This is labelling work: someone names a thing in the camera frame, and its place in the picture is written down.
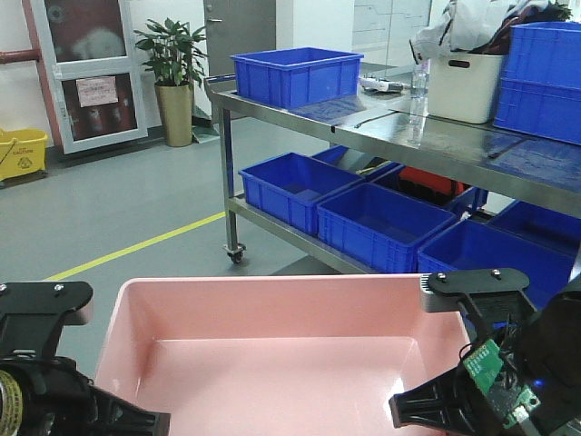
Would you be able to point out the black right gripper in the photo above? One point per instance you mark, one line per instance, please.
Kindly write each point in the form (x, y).
(543, 346)

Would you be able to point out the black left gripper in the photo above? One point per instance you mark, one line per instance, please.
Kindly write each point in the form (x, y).
(43, 394)

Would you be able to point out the pink plastic bin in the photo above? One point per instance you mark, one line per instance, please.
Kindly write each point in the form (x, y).
(283, 355)

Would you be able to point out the stainless steel shelf cart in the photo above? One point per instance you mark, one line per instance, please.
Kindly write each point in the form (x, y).
(520, 166)

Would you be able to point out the green circuit board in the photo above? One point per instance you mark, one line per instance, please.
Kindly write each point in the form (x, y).
(510, 399)

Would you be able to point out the blue crate lower middle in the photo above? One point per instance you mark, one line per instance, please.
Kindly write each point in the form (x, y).
(379, 227)

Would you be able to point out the blue crate lower far right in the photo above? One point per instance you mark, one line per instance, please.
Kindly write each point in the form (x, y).
(552, 229)

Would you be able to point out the blue crate with red item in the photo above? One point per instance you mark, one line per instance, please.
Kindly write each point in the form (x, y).
(448, 194)

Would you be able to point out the blue crate lower back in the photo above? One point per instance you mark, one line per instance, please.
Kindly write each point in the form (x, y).
(353, 161)

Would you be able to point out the blue crate lower left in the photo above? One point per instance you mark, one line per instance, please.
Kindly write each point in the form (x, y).
(291, 186)

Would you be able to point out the yellow mop bucket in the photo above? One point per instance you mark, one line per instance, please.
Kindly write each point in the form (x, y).
(22, 152)

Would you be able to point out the stacked lower blue crate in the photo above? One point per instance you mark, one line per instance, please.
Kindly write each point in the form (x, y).
(542, 110)

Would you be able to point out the stacked blue crate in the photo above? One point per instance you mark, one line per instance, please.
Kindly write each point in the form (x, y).
(542, 110)
(544, 53)

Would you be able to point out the cream plastic basket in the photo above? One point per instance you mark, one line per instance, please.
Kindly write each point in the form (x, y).
(464, 87)

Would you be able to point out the clear water bottle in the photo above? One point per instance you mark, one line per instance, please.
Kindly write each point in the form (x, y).
(418, 93)

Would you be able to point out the white handheld device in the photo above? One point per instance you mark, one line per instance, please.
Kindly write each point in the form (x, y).
(375, 85)

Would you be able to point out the stacked upper blue crate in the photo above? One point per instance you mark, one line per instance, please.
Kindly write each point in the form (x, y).
(544, 53)

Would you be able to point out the blue crate on cart top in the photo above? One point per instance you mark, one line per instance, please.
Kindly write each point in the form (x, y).
(291, 78)

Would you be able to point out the plant in gold pot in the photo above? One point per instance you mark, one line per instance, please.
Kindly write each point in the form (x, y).
(174, 57)

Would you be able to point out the grey jacket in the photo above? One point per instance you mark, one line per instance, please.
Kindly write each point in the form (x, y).
(480, 27)

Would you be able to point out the grey door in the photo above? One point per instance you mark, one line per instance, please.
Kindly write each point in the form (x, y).
(237, 27)

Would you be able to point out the fire hose cabinet door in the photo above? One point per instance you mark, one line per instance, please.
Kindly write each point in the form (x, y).
(91, 76)

